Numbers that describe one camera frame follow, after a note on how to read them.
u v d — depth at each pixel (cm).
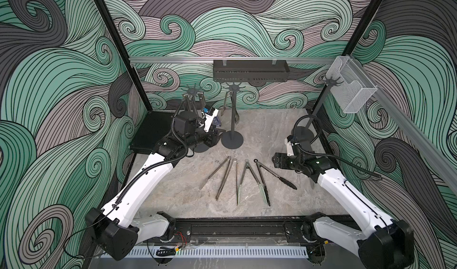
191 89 74
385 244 37
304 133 106
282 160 72
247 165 92
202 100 75
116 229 36
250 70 97
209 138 62
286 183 87
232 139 104
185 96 72
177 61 198
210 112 59
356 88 72
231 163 94
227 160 95
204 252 70
